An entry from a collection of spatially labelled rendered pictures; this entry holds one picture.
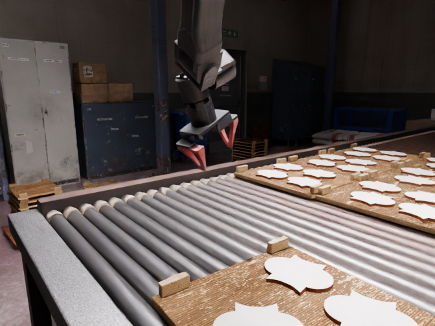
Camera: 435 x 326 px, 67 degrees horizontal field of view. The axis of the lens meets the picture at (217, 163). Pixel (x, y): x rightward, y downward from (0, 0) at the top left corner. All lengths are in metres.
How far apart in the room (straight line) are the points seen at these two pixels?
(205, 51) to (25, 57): 4.30
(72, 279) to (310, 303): 0.47
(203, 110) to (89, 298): 0.42
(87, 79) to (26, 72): 0.78
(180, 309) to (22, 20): 5.06
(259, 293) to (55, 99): 4.43
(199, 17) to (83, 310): 0.52
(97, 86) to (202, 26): 4.69
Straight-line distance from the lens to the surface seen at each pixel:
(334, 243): 0.90
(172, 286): 0.63
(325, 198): 1.17
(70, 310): 0.68
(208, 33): 0.55
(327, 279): 0.69
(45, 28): 5.47
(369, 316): 0.62
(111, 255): 0.84
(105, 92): 5.21
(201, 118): 0.68
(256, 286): 0.66
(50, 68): 4.85
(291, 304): 0.62
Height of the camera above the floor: 1.29
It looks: 13 degrees down
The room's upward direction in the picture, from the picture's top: straight up
